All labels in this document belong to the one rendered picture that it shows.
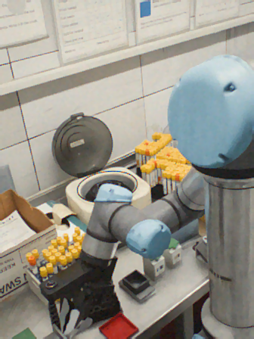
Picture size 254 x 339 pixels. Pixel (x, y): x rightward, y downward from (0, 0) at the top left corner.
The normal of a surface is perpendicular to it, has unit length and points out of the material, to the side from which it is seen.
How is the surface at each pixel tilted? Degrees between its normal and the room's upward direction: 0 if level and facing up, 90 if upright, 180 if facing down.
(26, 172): 90
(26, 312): 0
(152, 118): 90
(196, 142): 83
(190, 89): 83
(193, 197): 102
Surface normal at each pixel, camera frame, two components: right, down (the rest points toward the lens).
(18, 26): 0.62, 0.27
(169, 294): -0.10, -0.87
